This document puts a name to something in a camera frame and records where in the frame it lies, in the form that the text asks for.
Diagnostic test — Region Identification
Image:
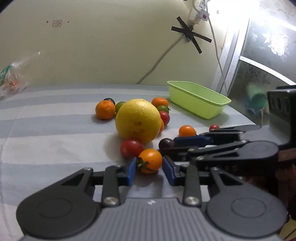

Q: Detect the orange cherry tomato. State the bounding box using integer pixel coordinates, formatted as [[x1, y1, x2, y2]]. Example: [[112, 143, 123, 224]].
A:
[[179, 125, 197, 138], [137, 149, 163, 175]]

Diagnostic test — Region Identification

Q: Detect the black tape cross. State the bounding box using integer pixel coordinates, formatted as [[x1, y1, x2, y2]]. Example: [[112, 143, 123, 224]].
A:
[[171, 16, 212, 54]]

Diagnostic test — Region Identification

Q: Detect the white power strip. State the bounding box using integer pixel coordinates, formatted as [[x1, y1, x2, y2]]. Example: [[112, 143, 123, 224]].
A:
[[188, 0, 210, 26]]

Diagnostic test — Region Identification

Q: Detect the striped grey white bedsheet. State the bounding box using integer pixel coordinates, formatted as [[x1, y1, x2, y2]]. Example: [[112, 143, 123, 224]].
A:
[[0, 83, 262, 241]]

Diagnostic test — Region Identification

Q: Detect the clear plastic bag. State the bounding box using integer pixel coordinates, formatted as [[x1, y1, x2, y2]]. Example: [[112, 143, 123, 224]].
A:
[[0, 52, 41, 100]]

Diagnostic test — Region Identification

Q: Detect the patterned frosted glass window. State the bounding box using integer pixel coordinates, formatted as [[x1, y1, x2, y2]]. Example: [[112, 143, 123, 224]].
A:
[[213, 0, 296, 130]]

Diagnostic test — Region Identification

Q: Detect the light green plastic basket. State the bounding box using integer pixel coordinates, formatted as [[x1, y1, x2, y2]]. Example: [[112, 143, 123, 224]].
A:
[[167, 81, 232, 120]]

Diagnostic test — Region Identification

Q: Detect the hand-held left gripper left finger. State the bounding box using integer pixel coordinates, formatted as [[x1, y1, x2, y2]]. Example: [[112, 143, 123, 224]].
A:
[[53, 157, 137, 207]]

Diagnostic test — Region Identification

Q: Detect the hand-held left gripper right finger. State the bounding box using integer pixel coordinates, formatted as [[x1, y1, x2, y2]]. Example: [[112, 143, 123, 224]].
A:
[[162, 156, 252, 207]]

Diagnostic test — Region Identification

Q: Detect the large yellow lemon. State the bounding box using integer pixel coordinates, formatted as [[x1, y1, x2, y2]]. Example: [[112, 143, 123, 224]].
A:
[[115, 98, 162, 144]]

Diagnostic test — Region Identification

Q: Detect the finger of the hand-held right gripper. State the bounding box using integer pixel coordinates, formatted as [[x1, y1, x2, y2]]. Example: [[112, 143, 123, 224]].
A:
[[173, 125, 263, 147], [159, 140, 250, 173]]

